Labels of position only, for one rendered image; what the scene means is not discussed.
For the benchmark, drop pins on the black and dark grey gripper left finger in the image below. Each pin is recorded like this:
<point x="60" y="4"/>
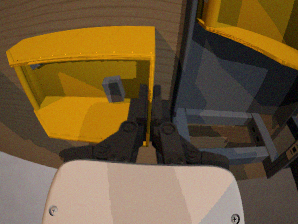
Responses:
<point x="123" y="145"/>

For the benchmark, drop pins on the grey slanted shelf rack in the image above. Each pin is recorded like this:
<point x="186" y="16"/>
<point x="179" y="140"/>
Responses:
<point x="228" y="83"/>

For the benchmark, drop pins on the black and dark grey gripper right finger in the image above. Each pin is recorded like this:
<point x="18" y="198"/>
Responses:
<point x="174" y="148"/>

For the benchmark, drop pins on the dark grey block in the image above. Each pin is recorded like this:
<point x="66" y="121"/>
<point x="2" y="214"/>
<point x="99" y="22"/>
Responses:
<point x="35" y="66"/>
<point x="113" y="88"/>

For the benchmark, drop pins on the yellow bin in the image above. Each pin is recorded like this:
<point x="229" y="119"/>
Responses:
<point x="269" y="27"/>
<point x="68" y="97"/>

